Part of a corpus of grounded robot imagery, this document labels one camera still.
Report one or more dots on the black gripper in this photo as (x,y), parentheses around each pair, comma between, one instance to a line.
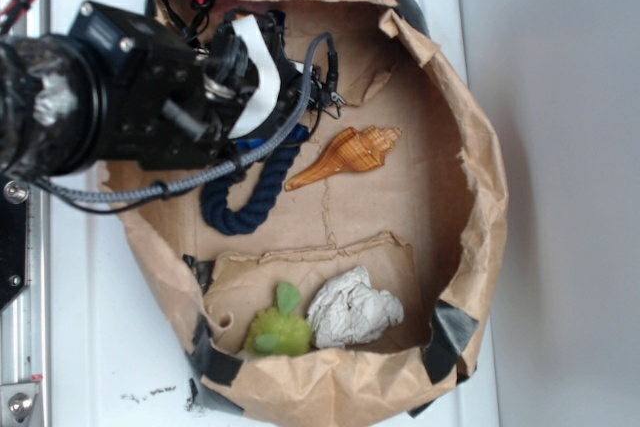
(153,99)

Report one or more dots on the orange plastic conch shell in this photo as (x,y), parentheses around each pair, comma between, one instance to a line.
(351,151)

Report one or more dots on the brown paper bag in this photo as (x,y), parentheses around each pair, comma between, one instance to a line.
(429,225)

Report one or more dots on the green fuzzy toy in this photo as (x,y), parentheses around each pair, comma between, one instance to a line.
(279,330)

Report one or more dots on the crumpled white paper ball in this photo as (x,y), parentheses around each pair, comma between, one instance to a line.
(347,310)

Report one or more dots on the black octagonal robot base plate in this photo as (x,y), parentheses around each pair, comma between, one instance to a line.
(14,239)

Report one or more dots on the aluminium extrusion rail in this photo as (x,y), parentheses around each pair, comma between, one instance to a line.
(25,332)

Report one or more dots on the metal corner bracket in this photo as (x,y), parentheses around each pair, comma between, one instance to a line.
(21,405)

